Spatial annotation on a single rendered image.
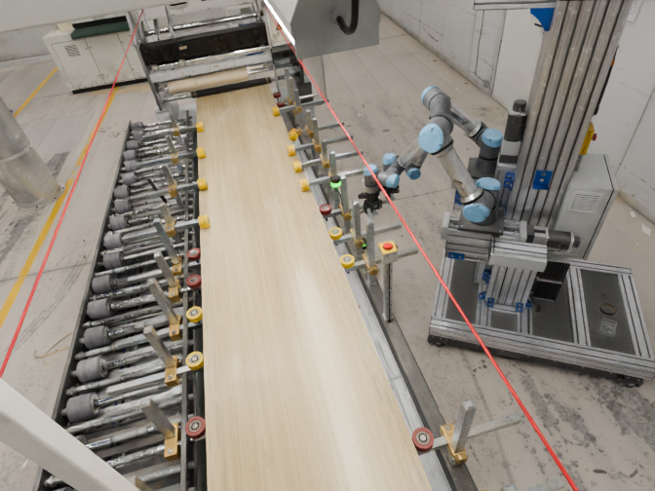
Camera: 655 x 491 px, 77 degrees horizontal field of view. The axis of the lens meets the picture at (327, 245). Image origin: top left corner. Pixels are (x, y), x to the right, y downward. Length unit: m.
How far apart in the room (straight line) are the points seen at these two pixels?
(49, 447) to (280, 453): 0.96
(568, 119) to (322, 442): 1.74
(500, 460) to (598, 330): 1.03
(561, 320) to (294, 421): 1.94
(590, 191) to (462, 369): 1.34
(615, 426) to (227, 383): 2.19
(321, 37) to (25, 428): 0.77
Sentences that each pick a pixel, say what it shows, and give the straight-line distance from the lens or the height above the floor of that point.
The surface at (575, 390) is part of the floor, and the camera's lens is 3.05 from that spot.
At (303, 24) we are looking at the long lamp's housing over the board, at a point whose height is 2.34.
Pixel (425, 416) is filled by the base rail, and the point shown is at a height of 0.70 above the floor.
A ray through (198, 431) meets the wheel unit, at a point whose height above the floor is 0.91.
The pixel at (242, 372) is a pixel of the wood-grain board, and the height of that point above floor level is 0.90.
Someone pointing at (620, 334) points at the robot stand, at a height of 0.21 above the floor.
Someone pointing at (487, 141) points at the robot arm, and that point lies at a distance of 2.60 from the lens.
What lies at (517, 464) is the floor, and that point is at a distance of 2.74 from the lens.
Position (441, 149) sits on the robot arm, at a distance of 1.97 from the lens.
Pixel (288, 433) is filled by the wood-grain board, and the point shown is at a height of 0.90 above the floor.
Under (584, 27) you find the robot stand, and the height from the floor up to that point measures 1.93.
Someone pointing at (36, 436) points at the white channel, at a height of 1.82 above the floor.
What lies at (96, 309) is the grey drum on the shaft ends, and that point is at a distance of 2.60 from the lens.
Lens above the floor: 2.48
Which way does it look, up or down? 42 degrees down
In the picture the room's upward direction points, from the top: 8 degrees counter-clockwise
